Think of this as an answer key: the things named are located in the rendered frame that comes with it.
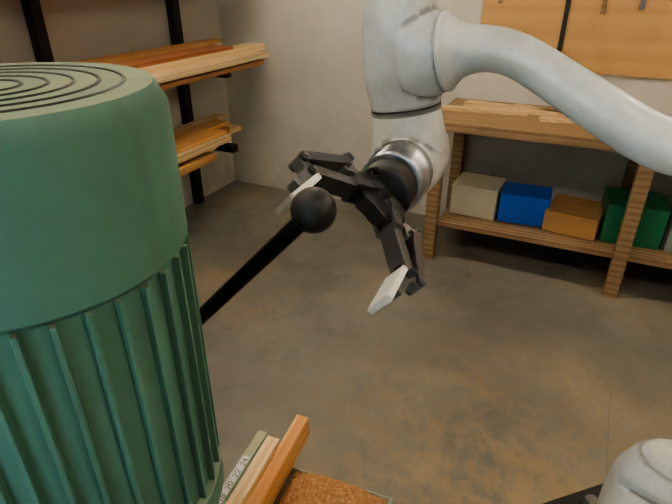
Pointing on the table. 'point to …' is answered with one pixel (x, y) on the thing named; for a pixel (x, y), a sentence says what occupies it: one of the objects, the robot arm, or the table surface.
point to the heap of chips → (325, 491)
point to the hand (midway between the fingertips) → (336, 251)
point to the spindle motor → (98, 296)
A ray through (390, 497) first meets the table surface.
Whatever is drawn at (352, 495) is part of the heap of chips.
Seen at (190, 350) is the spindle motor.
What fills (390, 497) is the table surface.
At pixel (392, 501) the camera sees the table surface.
